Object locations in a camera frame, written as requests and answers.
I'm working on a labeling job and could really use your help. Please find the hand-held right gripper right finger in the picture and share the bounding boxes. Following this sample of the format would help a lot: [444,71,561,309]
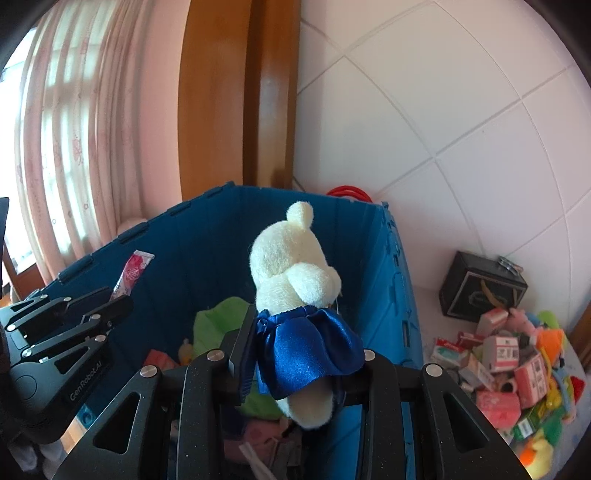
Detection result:
[342,350,533,480]

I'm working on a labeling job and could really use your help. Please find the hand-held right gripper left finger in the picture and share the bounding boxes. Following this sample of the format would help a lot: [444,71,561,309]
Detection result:
[51,316,258,480]

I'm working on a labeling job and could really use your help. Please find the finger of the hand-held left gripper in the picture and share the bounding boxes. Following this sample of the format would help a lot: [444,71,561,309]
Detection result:
[21,294,134,367]
[0,286,115,343]

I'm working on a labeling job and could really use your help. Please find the blue plastic crate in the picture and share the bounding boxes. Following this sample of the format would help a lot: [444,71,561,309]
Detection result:
[28,182,423,480]

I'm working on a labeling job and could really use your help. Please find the white plush bear blue dress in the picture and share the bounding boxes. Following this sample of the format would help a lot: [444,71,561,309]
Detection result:
[249,200,365,430]

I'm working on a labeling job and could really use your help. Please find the green medicine box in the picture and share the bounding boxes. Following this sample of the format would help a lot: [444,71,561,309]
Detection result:
[512,406,548,441]

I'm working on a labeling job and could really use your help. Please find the pink sachet packet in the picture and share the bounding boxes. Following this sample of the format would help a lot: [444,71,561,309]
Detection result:
[110,250,155,302]

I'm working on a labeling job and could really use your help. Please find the small red box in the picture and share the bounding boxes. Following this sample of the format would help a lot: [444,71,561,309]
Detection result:
[143,349,181,372]

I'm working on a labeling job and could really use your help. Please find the pink grey clothes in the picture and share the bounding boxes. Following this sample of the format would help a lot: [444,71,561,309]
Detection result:
[222,415,305,480]

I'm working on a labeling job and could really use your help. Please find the white red tissue pack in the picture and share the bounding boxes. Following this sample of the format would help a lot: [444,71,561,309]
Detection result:
[431,338,472,365]

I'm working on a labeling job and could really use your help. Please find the pile of toys and boxes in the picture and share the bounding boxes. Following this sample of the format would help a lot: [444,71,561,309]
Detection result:
[409,281,587,480]

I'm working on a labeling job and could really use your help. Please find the small beige box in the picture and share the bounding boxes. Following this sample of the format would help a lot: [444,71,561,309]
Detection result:
[459,353,497,391]

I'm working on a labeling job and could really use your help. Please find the dark panel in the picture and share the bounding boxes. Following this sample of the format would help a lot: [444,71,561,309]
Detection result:
[0,198,10,278]

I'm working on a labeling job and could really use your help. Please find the pink patterned packet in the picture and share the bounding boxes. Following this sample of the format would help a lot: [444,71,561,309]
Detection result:
[475,391,522,431]

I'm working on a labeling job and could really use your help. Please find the pink box white label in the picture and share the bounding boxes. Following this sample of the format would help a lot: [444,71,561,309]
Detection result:
[482,335,520,372]

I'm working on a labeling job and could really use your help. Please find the small pink white box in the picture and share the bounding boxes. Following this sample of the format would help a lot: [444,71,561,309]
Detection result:
[478,308,509,337]

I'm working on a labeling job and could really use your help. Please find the black gift box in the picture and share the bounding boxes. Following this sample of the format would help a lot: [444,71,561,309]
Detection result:
[438,250,528,323]

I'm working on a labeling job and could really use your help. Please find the pink carton box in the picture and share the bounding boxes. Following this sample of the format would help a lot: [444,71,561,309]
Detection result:
[513,354,550,409]

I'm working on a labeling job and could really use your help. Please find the pink plush toy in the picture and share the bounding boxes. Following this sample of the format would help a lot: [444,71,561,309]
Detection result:
[508,308,539,337]

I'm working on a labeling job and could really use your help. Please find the yellow duck snowball clip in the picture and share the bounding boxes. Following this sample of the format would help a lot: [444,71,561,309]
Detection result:
[519,436,555,478]

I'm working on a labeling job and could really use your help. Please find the orange plush toy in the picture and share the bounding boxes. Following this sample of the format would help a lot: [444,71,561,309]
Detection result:
[536,329,566,365]

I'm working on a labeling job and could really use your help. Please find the blue plastic hoop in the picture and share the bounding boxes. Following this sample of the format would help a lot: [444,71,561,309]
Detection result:
[551,367,571,407]

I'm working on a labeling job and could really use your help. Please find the pink floral curtain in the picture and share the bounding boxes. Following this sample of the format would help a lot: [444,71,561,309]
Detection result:
[9,0,190,287]

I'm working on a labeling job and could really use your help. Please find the red plastic basket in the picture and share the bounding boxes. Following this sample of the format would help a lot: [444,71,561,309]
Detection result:
[327,185,374,204]

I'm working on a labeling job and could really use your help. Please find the wooden chair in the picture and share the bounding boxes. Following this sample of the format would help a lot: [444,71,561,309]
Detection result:
[570,305,591,370]

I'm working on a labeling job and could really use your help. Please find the wooden door frame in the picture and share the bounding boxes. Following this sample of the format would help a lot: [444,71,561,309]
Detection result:
[178,0,303,204]

